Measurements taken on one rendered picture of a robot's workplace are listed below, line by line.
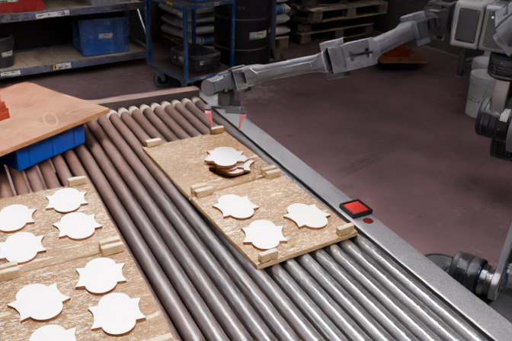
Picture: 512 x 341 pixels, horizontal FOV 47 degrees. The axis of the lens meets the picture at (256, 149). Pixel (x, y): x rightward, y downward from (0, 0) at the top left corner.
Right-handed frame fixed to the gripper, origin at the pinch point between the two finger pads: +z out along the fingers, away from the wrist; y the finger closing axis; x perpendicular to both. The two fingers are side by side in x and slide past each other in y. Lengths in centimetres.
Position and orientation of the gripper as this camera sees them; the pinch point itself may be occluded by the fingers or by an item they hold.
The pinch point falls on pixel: (225, 126)
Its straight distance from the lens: 208.0
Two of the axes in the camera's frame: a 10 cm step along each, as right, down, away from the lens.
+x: -0.2, -4.4, 9.0
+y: 10.0, 0.3, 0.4
